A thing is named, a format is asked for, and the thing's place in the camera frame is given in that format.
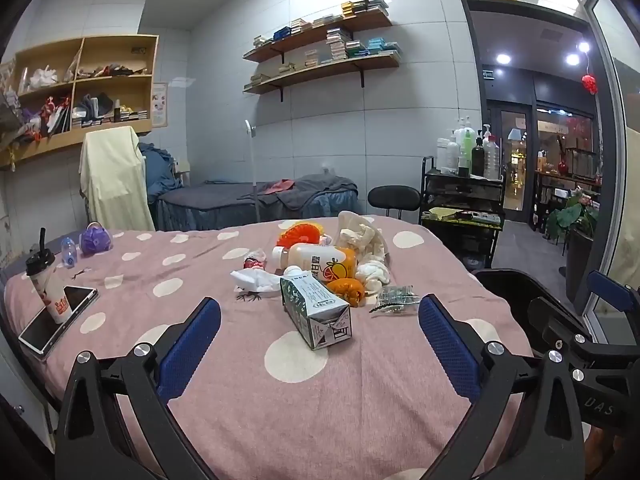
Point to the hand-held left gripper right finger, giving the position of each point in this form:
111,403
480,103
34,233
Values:
447,355

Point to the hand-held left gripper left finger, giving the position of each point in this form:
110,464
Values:
192,350

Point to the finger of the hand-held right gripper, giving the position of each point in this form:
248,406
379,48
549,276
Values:
550,312
607,290

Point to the black trash bin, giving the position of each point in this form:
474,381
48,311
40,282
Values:
505,300

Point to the clear plastic wrapper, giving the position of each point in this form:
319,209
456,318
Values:
395,297

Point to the white tissue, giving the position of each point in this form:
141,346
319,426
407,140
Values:
255,280

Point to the red candy wrapper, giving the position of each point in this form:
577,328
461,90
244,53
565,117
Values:
252,262

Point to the white tissue wad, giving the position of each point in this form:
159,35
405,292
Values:
372,275

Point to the orange plastic bag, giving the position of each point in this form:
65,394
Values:
347,290

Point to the green white milk carton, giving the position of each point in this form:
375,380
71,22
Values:
310,310

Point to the cream paper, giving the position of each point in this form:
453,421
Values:
370,245

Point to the juice bottle with orange label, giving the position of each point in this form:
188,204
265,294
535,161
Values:
310,260

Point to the orange plastic wrapper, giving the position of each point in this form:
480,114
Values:
300,234

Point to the white black small wrapper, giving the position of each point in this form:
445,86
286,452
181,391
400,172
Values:
327,241

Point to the person's right hand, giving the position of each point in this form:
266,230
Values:
600,445

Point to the potted green plant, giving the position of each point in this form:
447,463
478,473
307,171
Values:
570,220

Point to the pink polka dot blanket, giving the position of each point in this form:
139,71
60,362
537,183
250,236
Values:
250,410

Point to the white-edged smartphone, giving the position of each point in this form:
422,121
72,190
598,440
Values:
82,297

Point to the red vase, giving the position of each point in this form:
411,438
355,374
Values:
563,166

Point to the small black hair clip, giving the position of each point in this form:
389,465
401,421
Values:
80,274

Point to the yellow paper sheet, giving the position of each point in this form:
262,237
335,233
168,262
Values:
442,212

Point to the massage bed with blue skirt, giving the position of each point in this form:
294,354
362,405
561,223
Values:
210,207

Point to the purple pouch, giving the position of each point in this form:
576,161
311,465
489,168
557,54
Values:
95,240

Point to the black trolley cart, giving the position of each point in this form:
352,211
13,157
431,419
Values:
465,190

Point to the bubble tea cup with straw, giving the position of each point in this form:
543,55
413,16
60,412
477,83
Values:
52,295

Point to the small clear water bottle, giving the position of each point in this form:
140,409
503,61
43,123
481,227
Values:
69,255

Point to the black round stool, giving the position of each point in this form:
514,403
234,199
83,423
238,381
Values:
394,197

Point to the group of toiletry bottles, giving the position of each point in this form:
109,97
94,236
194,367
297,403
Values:
477,157

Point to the beige bedside box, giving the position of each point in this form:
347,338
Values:
182,172

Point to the blue clothing pile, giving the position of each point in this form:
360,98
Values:
160,170

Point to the red cloth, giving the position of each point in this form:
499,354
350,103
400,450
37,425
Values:
279,187

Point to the white pole stand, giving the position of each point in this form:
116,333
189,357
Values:
256,175

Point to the cream cloth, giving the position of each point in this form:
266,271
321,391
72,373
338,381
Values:
115,180

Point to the dark grey blanket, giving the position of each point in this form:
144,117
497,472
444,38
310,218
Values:
320,190

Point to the red hanging ornament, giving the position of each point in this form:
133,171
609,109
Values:
590,85

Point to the round ceiling spotlight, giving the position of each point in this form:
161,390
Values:
572,58
502,58
583,46

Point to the row of flat boxes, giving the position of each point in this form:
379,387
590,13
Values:
130,117

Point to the dark clothes bundle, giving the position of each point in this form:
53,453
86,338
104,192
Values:
95,105

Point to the wooden cubby shelf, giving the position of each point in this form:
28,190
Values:
145,85

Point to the white plastic bag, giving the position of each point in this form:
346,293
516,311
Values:
44,77

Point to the row of stacked small boxes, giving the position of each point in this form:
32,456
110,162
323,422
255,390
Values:
360,7

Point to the wall poster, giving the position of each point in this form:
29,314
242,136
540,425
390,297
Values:
159,105

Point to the dark door frame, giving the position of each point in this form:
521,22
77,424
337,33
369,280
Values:
472,60

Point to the long wooden wall shelf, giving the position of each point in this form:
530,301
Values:
330,71

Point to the wall shelves with boxes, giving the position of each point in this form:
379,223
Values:
340,42

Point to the short wooden wall shelf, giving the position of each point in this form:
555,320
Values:
325,30

